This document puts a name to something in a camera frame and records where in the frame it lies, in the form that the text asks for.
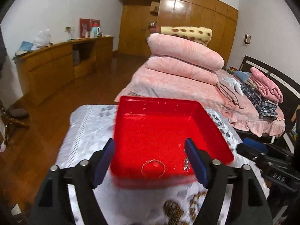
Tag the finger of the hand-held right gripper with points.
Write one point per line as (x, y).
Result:
(248, 153)
(254, 143)

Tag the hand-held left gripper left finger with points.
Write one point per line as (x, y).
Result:
(103, 164)

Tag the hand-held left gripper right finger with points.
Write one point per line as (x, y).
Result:
(196, 161)

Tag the silver bangle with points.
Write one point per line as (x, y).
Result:
(150, 161)

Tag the red plastic tray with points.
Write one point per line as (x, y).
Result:
(159, 131)

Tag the plaid clothing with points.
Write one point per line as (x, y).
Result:
(262, 105)

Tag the beige folded clothing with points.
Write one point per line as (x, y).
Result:
(250, 83)

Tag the small pink folded blanket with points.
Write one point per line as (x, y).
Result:
(267, 84)

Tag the white cloth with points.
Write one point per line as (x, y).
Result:
(235, 85)

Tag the dark bed headboard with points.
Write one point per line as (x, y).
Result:
(288, 86)

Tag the blue pillow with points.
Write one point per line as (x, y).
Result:
(241, 75)

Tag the pink bedspread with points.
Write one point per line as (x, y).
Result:
(168, 89)

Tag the large pink folded quilt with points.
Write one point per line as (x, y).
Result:
(182, 71)
(182, 51)

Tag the grey slipper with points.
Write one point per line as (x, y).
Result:
(20, 113)

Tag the small white box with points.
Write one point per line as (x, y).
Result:
(15, 208)

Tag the grey gift bag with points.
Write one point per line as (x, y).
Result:
(76, 58)

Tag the wooden sideboard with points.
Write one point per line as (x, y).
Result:
(46, 68)

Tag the yellow brown-spotted blanket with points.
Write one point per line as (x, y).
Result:
(187, 34)

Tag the light blue kettle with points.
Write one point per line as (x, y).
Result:
(96, 31)

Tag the white plastic bag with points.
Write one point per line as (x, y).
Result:
(42, 39)

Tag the red picture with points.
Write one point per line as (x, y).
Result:
(95, 22)
(84, 27)

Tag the blue cloth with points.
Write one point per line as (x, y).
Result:
(24, 46)

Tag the wooden wardrobe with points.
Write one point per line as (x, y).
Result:
(187, 11)

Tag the dark hanging garment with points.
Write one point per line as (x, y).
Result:
(2, 51)

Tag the cardboard box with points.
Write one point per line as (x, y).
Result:
(154, 6)

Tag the wall intercom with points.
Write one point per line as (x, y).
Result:
(247, 39)

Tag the wall socket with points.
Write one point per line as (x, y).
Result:
(69, 28)

